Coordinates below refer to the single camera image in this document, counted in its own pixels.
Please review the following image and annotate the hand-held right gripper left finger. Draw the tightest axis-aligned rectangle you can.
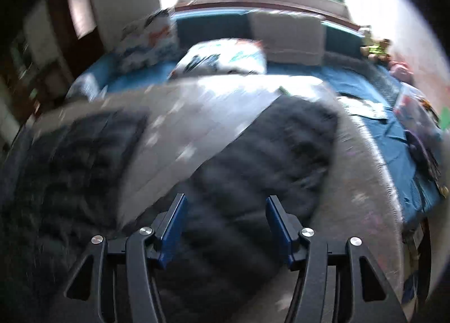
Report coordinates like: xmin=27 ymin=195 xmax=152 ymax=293
xmin=63 ymin=193 xmax=188 ymax=323

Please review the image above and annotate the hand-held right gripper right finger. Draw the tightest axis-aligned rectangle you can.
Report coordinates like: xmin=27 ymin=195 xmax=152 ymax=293
xmin=265 ymin=195 xmax=408 ymax=323

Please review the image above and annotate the black padded jacket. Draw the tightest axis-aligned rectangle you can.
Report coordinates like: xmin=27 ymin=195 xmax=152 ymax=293
xmin=0 ymin=96 xmax=340 ymax=323

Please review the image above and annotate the grey star-print blanket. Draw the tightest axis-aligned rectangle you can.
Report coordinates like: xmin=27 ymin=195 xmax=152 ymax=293
xmin=21 ymin=73 xmax=405 ymax=323

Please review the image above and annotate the blue bed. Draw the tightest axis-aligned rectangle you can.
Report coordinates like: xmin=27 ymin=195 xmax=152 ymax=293
xmin=65 ymin=10 xmax=445 ymax=225

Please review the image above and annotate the pale printed paper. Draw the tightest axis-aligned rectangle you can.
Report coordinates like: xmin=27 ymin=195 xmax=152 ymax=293
xmin=337 ymin=94 xmax=391 ymax=120

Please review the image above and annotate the dark purple cloth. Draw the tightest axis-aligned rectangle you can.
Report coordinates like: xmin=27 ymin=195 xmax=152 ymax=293
xmin=406 ymin=130 xmax=444 ymax=183

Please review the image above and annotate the striped white cloth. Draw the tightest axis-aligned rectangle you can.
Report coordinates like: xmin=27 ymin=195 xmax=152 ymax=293
xmin=65 ymin=72 xmax=108 ymax=102

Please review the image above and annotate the butterfly print pillow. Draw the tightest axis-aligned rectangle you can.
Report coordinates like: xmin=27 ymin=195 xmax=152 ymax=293
xmin=169 ymin=38 xmax=268 ymax=79
xmin=118 ymin=14 xmax=178 ymax=71

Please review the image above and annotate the clear plastic bag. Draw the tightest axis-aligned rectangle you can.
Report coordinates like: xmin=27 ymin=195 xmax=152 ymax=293
xmin=394 ymin=84 xmax=450 ymax=128

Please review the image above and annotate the pink plush toy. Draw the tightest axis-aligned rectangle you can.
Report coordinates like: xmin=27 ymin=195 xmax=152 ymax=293
xmin=388 ymin=61 xmax=415 ymax=83

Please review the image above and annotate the green plush toy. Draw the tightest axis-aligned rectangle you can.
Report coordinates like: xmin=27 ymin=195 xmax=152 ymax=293
xmin=359 ymin=26 xmax=392 ymax=64

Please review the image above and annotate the wooden shelf cabinet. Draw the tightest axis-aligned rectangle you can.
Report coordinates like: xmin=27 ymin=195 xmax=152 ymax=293
xmin=7 ymin=28 xmax=71 ymax=109

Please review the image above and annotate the brown door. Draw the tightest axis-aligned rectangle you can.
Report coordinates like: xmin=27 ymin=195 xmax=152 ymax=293
xmin=49 ymin=0 xmax=106 ymax=78

